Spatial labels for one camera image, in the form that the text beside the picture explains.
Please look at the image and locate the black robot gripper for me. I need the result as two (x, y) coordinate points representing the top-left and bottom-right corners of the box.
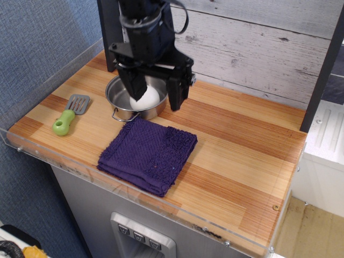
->
(109, 16), (195, 111)

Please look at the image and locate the small steel pot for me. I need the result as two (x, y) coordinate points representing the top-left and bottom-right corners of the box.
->
(105, 76), (168, 122)

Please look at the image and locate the purple towel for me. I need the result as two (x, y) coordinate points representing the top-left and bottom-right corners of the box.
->
(97, 118), (198, 197)

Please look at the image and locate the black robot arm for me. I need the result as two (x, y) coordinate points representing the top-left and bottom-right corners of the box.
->
(109, 1), (196, 111)

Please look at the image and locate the white ball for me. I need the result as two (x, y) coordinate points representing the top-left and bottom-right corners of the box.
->
(130, 85), (160, 110)

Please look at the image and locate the clear acrylic table guard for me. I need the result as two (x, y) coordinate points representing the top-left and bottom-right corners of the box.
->
(1, 32), (313, 257)

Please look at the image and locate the silver dispenser button panel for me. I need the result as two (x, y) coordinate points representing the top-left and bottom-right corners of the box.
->
(110, 212), (177, 258)

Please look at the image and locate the white toy sink counter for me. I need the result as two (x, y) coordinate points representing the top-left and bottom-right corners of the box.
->
(291, 101), (343, 217)

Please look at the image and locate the black and yellow object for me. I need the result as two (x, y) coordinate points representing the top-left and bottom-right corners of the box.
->
(1, 225), (49, 257)

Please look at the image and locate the green handled grey spatula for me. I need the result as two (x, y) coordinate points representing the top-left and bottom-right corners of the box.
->
(52, 94), (90, 136)

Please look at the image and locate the dark left shelf post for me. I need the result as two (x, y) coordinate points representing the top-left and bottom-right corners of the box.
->
(97, 0), (124, 72)

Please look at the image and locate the dark shelf post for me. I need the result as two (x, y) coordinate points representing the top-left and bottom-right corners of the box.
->
(300, 6), (343, 133)
(97, 0), (124, 72)

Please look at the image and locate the dark right shelf post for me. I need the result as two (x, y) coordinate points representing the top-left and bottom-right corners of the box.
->
(300, 6), (343, 133)

